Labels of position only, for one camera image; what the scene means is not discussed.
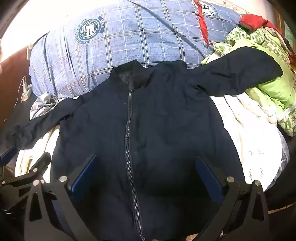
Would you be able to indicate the brown wooden headboard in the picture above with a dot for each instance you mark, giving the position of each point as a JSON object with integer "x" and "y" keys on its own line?
{"x": 11, "y": 76}

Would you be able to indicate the white floral quilt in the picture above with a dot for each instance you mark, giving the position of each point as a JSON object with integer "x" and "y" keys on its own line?
{"x": 249, "y": 139}

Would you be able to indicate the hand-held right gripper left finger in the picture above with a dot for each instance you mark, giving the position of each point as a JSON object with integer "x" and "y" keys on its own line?
{"x": 83, "y": 178}

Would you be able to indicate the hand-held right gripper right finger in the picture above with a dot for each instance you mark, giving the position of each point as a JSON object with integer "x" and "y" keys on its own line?
{"x": 208, "y": 177}

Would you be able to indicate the red cloth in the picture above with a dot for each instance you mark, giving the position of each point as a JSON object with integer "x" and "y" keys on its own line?
{"x": 252, "y": 22}

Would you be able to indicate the silver grey cloth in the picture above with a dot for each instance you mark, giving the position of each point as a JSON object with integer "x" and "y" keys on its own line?
{"x": 44, "y": 104}

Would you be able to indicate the blue plaid duvet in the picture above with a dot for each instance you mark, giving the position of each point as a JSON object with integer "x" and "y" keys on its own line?
{"x": 138, "y": 34}

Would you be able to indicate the dark navy zip jacket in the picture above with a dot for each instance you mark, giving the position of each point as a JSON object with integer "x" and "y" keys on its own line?
{"x": 161, "y": 115}

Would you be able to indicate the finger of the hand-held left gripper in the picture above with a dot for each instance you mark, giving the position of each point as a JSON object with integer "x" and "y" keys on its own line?
{"x": 40, "y": 164}
{"x": 5, "y": 154}

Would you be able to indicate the green patterned blanket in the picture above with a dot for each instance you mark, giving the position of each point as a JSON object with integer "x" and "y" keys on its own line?
{"x": 275, "y": 90}

